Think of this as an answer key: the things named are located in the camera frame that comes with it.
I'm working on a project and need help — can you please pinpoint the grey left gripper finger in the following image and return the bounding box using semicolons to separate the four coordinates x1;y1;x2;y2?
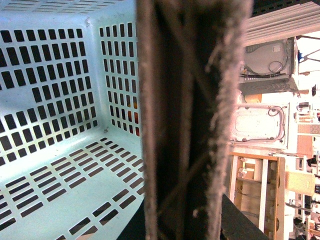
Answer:
136;0;253;240

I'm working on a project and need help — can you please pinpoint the light teal plastic basket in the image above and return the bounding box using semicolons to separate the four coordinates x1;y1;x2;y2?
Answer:
0;0;144;240

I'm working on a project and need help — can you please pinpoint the white washing machine upper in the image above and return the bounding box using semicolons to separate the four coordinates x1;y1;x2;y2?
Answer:
238;37;299;96

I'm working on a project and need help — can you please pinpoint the white washing machine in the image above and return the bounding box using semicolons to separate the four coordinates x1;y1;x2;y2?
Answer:
229;103;290;150
238;37;299;96

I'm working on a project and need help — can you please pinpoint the white washing machine lower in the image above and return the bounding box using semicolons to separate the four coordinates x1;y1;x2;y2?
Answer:
229;103;290;150

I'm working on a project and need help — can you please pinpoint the black display tray front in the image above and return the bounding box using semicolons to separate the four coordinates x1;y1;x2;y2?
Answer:
117;194;268;240

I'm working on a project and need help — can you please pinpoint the wooden shelf frame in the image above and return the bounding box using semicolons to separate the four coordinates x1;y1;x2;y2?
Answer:
228;152;286;240

